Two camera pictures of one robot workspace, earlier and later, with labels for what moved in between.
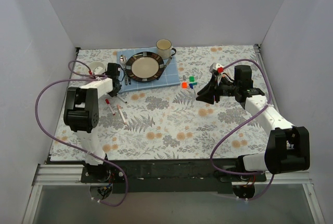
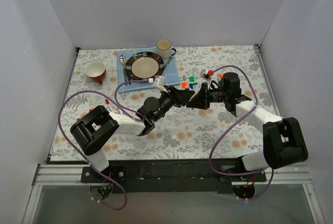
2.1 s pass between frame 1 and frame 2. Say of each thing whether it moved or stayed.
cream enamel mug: stayed
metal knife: stayed
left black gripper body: moved
